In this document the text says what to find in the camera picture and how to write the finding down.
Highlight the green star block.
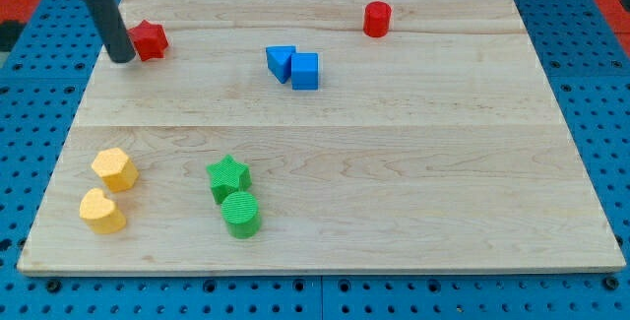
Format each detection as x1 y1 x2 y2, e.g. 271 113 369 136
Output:
206 155 252 205

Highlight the red star block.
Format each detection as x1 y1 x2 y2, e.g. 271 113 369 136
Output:
128 20 168 61

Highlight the light wooden board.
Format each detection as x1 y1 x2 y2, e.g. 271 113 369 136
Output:
18 0 626 277

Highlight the blue cube block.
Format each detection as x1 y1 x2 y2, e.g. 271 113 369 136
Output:
291 52 319 91

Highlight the blue triangle block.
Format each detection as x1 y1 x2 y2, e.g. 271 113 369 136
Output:
265 45 296 84

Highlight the green cylinder block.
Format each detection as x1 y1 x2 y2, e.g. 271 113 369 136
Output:
221 191 262 239

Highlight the red cylinder block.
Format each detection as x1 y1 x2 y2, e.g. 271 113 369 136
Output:
363 1 392 37

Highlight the yellow hexagon block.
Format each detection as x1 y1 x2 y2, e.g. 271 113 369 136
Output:
91 148 139 192

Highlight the yellow heart block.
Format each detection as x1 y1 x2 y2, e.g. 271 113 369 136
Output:
79 188 127 234

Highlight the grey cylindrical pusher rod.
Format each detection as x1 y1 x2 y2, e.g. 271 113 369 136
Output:
84 0 136 64

